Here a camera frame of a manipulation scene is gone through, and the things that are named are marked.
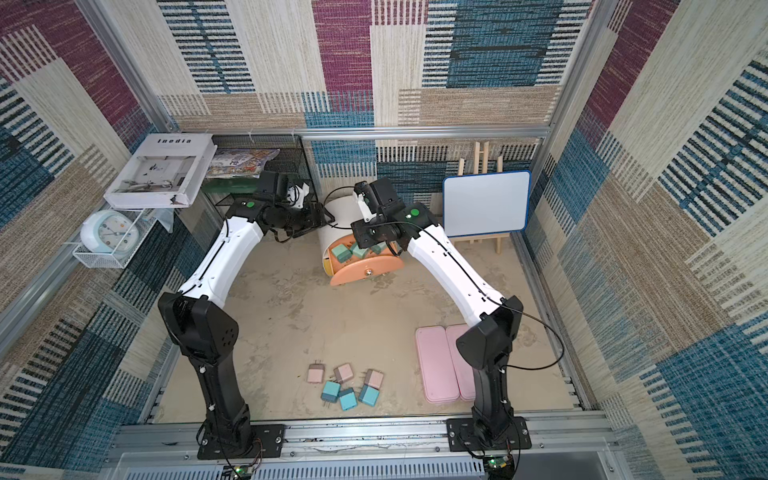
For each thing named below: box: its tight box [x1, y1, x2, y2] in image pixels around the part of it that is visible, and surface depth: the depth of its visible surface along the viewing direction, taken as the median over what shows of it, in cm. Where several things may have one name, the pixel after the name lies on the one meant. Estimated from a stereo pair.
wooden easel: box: [450, 141, 510, 254], surface depth 99 cm
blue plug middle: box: [338, 388, 357, 411], surface depth 81 cm
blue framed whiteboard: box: [442, 170, 532, 238], surface depth 102 cm
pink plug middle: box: [333, 363, 355, 385], surface depth 84 cm
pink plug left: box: [307, 363, 325, 384], surface depth 84 cm
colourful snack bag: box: [207, 148, 280, 179], surface depth 85 cm
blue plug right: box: [358, 383, 380, 407], surface depth 81 cm
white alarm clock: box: [80, 210, 140, 254], surface depth 66 cm
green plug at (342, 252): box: [332, 244, 353, 263], surface depth 88 cm
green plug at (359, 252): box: [352, 244, 369, 259], surface depth 89 cm
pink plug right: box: [364, 369, 384, 390], surface depth 83 cm
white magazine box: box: [103, 133, 218, 209], surface depth 76 cm
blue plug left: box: [321, 381, 341, 408], surface depth 81 cm
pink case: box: [416, 324, 476, 403], surface depth 83 cm
